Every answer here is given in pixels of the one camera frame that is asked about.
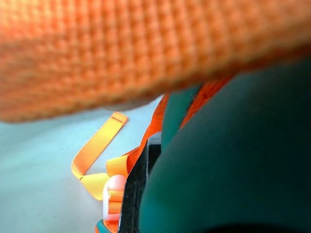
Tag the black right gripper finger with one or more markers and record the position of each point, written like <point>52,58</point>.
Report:
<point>134,194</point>

